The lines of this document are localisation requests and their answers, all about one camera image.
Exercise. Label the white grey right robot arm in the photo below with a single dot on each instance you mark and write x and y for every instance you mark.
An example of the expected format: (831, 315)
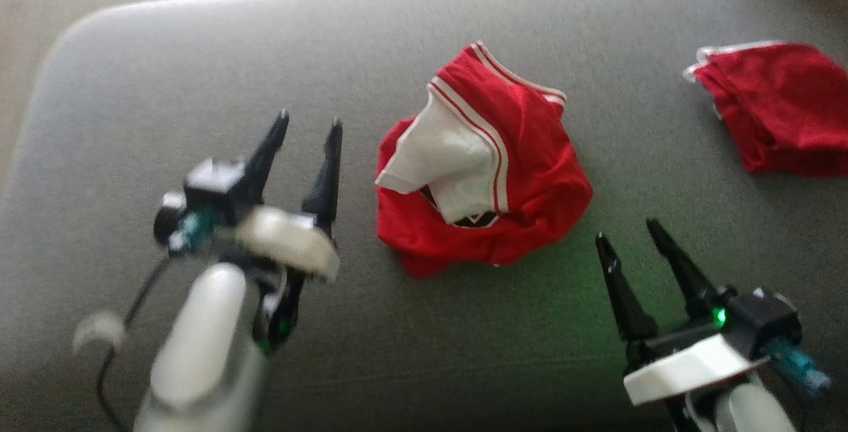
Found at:
(748, 412)

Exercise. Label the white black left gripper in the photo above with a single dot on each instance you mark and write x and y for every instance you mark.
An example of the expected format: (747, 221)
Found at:
(291, 240)

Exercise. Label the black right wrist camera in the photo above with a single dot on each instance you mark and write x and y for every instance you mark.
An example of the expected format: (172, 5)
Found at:
(762, 319)

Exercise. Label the teal right camera connector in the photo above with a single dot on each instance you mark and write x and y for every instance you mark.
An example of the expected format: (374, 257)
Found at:
(798, 366)

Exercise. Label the large grey fabric sofa seat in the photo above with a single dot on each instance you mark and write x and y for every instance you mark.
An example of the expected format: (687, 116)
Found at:
(199, 74)

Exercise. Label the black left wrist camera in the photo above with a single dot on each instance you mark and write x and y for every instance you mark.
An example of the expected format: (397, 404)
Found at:
(212, 187)

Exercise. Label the teal left camera connector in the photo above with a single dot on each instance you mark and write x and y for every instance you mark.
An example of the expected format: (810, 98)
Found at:
(195, 230)

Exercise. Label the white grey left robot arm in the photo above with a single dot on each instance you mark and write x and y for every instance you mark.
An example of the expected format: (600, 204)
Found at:
(199, 352)

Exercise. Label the plain red garment white trim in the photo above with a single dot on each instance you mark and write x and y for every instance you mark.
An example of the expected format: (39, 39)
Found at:
(788, 114)

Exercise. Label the teal camera connector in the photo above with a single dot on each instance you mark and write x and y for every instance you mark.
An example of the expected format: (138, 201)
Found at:
(798, 366)
(195, 230)

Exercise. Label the red jersey with white sleeves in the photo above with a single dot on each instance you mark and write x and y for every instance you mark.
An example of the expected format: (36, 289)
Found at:
(543, 187)

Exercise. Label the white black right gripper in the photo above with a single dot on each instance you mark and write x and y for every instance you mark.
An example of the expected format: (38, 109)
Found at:
(689, 366)

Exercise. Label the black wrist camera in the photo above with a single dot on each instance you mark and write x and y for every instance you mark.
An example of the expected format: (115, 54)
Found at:
(762, 319)
(212, 187)

